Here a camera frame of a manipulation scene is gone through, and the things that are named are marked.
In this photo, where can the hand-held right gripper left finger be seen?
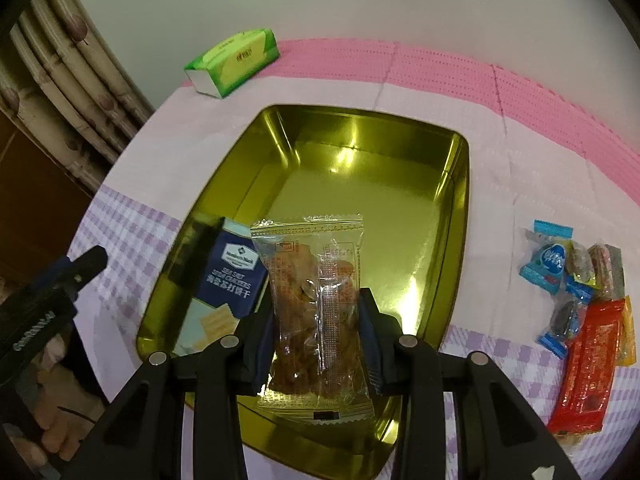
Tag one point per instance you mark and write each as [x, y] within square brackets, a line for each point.
[260, 342]

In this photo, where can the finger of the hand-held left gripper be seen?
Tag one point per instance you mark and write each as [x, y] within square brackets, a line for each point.
[87, 262]

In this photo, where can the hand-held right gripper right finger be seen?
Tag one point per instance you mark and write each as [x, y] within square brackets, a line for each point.
[372, 342]

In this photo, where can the blue cracker packet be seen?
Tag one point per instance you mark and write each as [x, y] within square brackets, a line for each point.
[230, 280]

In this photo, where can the gold tin box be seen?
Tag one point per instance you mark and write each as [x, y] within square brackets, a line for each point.
[360, 200]

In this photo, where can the blue dark cookie packet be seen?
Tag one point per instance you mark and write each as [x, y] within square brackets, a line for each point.
[562, 320]

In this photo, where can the red snack packet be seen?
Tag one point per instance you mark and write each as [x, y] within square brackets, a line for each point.
[590, 360]

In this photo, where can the person's left hand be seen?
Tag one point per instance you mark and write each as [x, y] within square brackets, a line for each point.
[55, 425]

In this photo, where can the brown wooden cabinet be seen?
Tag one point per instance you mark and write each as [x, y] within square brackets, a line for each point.
[35, 200]

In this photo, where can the beige patterned curtain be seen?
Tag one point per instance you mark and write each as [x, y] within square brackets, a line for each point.
[65, 75]

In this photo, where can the blue candy packet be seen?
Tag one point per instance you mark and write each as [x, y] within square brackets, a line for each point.
[547, 260]

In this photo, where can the pink checked blanket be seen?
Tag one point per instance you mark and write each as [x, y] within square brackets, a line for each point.
[525, 160]

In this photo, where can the pink patterned snack packet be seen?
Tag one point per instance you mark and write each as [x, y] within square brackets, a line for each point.
[598, 265]

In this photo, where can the green tissue box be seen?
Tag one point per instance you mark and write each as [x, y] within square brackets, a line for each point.
[235, 60]

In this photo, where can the orange snack packet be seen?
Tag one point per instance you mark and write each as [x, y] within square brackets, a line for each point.
[629, 335]

